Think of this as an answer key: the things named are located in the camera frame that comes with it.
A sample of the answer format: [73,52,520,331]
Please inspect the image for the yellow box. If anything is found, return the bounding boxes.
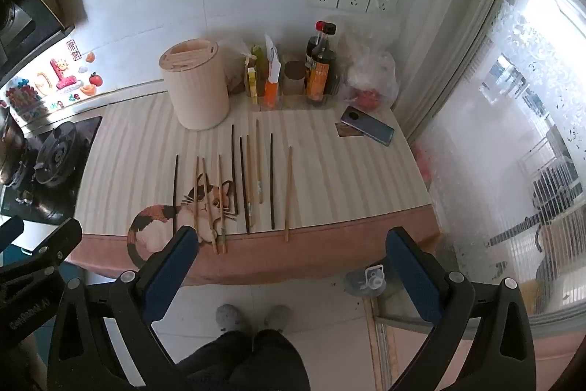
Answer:
[246,56,258,99]

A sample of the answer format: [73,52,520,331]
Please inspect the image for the crumpled clear plastic bag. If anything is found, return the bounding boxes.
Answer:
[218,34,252,95]

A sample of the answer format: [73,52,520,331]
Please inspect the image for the group of colourful wall stickers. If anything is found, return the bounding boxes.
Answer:
[0,37,102,122]

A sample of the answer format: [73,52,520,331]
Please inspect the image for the dark cooking pot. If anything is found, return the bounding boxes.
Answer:
[0,106,27,187]

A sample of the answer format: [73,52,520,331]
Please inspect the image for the blue smartphone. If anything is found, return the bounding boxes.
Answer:
[341,106,396,147]

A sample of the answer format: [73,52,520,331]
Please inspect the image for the clear plastic bottle on floor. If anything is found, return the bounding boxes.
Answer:
[344,264,389,298]

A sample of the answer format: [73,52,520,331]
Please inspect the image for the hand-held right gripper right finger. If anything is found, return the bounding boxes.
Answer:
[386,227,537,391]

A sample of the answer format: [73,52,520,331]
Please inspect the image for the wooden chopstick with painted end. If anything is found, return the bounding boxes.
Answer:
[202,158,219,255]
[218,155,228,255]
[246,135,254,217]
[255,120,264,204]

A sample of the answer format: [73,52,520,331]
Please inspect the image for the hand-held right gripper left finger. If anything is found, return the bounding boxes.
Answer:
[48,225,199,391]

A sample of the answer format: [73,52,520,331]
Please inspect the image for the grey slipper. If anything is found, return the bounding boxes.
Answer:
[215,304,244,331]
[264,304,294,331]

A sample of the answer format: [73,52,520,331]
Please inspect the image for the brown round jar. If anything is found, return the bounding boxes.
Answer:
[283,60,307,97]

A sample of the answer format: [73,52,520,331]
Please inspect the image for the dark brown chopstick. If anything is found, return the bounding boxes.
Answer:
[239,137,251,235]
[270,133,276,230]
[171,154,179,233]
[231,124,240,216]

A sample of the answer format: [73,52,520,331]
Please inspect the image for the beige cylindrical chopstick holder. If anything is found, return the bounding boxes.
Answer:
[159,38,230,131]

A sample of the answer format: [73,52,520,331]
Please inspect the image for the frosted glass sliding door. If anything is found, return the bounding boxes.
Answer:
[403,0,586,337]

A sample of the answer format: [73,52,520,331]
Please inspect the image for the clear plastic bag red contents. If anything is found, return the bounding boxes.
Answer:
[338,23,400,112]

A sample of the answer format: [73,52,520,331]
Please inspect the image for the orange and white packet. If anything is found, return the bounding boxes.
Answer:
[263,34,282,108]

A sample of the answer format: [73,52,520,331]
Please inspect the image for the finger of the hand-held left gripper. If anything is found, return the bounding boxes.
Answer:
[0,217,25,246]
[39,218,84,267]

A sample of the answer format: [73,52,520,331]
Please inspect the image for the brown card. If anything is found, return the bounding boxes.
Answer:
[336,122,365,139]

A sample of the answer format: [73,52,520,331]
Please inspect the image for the black gas stove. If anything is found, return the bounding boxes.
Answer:
[0,116,103,223]

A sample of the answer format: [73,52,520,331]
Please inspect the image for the green bottle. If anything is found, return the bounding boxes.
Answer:
[251,45,267,77]

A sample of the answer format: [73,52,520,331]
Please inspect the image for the person's legs in dark trousers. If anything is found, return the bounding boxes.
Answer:
[176,329,313,391]

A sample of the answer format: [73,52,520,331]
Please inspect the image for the striped cat print tablecloth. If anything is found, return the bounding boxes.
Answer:
[73,91,442,287]

